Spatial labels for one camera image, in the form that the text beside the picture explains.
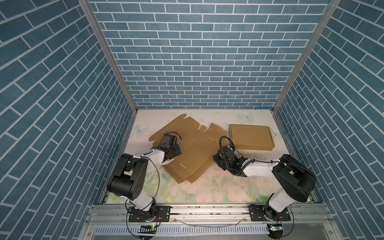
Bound cardboard box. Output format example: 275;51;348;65
149;114;228;184
229;125;275;151

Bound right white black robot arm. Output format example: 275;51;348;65
213;146;317;221

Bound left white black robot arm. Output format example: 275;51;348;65
107;132;182;214

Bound right green circuit board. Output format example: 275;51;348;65
268;224;284;232

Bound green circuit board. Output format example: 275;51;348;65
268;224;284;232
138;226;158;235

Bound left green circuit board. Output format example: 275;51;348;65
138;226;158;235

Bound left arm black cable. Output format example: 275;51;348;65
124;131;183;240

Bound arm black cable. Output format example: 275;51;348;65
124;131;183;240
218;135;296;238

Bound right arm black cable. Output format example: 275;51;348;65
218;135;296;238

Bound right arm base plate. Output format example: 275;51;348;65
248;204;291;222

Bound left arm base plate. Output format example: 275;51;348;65
128;206;171;223

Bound aluminium mounting rail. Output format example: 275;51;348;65
80;202;342;240

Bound left aluminium corner post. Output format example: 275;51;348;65
77;0;139;113

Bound aluminium corner post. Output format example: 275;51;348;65
272;0;343;113
77;0;139;113

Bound right aluminium corner post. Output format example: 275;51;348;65
272;0;343;113

